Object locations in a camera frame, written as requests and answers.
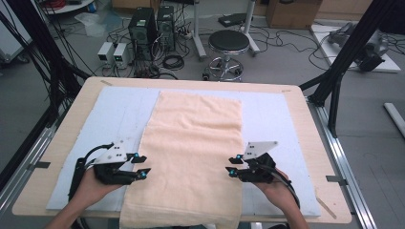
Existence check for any white pipe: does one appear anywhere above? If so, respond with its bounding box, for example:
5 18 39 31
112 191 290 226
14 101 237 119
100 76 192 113
383 102 405 139

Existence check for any person's left hand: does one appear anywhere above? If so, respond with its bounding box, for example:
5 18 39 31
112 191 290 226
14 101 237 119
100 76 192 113
71 166 129 212

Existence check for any white gridded foam mat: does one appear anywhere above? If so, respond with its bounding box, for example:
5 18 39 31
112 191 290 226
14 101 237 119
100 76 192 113
46 85 322 219

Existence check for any white round table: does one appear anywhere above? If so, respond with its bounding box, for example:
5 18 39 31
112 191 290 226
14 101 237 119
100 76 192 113
37 0 96 15

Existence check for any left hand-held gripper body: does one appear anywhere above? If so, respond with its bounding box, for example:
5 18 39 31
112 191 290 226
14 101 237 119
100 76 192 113
92 139 142 186

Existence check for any peach terry towel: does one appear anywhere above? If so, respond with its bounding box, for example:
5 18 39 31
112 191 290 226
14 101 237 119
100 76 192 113
118 90 245 229

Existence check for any white desk leg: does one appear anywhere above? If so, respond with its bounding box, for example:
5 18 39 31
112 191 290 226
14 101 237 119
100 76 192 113
241 0 262 57
190 0 208 62

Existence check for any person's right hand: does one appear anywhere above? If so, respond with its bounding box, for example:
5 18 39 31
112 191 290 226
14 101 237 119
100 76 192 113
253 169 300 212

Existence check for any black flat device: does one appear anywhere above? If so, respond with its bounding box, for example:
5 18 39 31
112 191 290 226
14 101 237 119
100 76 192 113
217 12 248 29

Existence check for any clear plastic bag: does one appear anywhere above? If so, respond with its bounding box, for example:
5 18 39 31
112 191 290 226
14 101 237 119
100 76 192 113
74 11 124 38

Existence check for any white power supply unit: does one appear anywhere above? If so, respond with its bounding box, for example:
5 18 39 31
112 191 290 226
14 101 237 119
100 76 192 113
96 41 116 67
113 42 133 70

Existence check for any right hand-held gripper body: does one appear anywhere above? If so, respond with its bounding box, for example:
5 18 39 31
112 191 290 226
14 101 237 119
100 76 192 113
239 140 279 184

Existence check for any white base board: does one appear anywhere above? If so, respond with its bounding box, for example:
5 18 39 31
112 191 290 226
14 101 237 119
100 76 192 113
309 23 402 74

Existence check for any coiled black cable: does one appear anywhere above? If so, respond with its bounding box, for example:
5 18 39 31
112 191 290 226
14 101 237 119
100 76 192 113
161 53 186 72

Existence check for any slim black computer tower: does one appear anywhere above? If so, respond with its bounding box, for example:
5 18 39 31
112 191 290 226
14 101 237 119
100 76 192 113
156 4 177 52

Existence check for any aluminium rail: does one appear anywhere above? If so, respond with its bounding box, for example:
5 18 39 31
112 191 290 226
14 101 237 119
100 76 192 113
0 126 57 218
306 97 378 229

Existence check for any large black computer tower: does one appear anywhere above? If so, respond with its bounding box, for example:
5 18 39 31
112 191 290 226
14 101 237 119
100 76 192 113
127 7 160 62

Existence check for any black metal frame stand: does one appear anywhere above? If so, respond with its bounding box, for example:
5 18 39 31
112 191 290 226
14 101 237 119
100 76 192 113
299 0 405 138
5 0 93 129

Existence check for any black round stool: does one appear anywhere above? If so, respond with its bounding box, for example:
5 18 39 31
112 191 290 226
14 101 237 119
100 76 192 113
202 29 251 83

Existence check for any grey tape piece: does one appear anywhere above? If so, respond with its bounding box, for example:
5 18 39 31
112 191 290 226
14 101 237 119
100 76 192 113
326 175 349 187
27 160 52 171

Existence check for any cardboard box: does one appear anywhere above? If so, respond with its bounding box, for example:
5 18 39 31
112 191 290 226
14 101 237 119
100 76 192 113
266 0 323 31

